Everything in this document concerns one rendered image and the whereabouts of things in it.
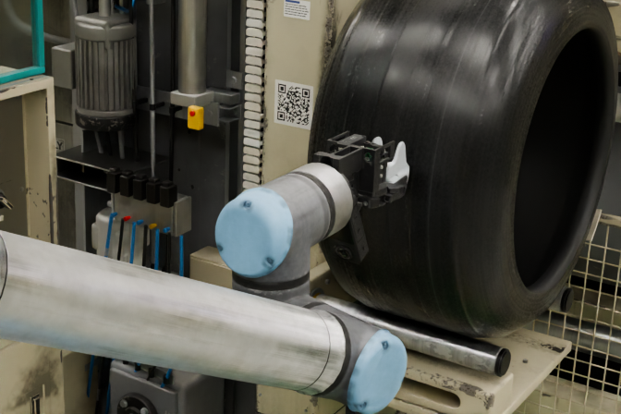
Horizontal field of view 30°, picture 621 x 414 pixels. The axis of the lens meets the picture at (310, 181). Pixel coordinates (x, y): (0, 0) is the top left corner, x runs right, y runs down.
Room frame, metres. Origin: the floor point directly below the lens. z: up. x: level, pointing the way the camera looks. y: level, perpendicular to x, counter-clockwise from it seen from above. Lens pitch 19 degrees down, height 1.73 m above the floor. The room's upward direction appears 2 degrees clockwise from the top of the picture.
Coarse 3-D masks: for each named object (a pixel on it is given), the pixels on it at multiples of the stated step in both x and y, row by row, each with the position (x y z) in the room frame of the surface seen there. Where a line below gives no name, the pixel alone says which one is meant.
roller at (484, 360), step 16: (336, 304) 1.73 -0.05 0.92; (352, 304) 1.73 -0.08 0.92; (368, 320) 1.69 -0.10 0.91; (384, 320) 1.68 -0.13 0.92; (400, 320) 1.68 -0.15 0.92; (400, 336) 1.66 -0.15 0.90; (416, 336) 1.64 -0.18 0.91; (432, 336) 1.63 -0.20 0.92; (448, 336) 1.63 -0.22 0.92; (464, 336) 1.63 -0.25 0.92; (432, 352) 1.63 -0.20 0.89; (448, 352) 1.61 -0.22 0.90; (464, 352) 1.60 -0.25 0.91; (480, 352) 1.59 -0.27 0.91; (496, 352) 1.58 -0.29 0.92; (480, 368) 1.59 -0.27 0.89; (496, 368) 1.57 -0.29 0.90
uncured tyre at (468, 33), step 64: (384, 0) 1.67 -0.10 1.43; (448, 0) 1.64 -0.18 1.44; (512, 0) 1.61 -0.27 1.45; (576, 0) 1.69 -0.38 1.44; (384, 64) 1.59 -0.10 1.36; (448, 64) 1.55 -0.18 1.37; (512, 64) 1.54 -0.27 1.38; (576, 64) 1.97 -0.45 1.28; (320, 128) 1.60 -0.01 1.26; (384, 128) 1.54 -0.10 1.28; (448, 128) 1.50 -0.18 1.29; (512, 128) 1.51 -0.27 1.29; (576, 128) 1.98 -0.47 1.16; (448, 192) 1.48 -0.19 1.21; (512, 192) 1.52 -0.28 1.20; (576, 192) 1.93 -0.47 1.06; (384, 256) 1.54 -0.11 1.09; (448, 256) 1.49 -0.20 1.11; (512, 256) 1.54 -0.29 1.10; (576, 256) 1.80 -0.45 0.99; (448, 320) 1.55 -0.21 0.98; (512, 320) 1.58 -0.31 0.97
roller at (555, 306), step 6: (564, 288) 1.83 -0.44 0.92; (570, 288) 1.83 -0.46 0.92; (564, 294) 1.82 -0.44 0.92; (570, 294) 1.82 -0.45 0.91; (558, 300) 1.81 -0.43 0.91; (564, 300) 1.81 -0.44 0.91; (570, 300) 1.83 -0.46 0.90; (552, 306) 1.82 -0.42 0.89; (558, 306) 1.81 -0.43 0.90; (564, 306) 1.81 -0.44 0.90; (570, 306) 1.83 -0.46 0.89; (564, 312) 1.82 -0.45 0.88
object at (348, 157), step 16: (336, 144) 1.39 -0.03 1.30; (352, 144) 1.39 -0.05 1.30; (368, 144) 1.42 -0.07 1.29; (384, 144) 1.39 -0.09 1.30; (320, 160) 1.34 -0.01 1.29; (336, 160) 1.32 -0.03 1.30; (352, 160) 1.35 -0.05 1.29; (368, 160) 1.38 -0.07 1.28; (384, 160) 1.39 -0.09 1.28; (352, 176) 1.37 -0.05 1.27; (368, 176) 1.37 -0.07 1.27; (384, 176) 1.41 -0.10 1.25; (352, 192) 1.32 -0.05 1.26; (368, 192) 1.37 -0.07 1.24; (384, 192) 1.39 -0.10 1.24; (368, 208) 1.38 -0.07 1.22
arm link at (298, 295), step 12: (240, 288) 1.20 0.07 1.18; (252, 288) 1.19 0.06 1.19; (264, 288) 1.19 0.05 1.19; (276, 288) 1.19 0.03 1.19; (288, 288) 1.19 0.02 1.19; (300, 288) 1.20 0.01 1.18; (276, 300) 1.19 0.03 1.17; (288, 300) 1.19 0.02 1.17; (300, 300) 1.19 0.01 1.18; (312, 300) 1.19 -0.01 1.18
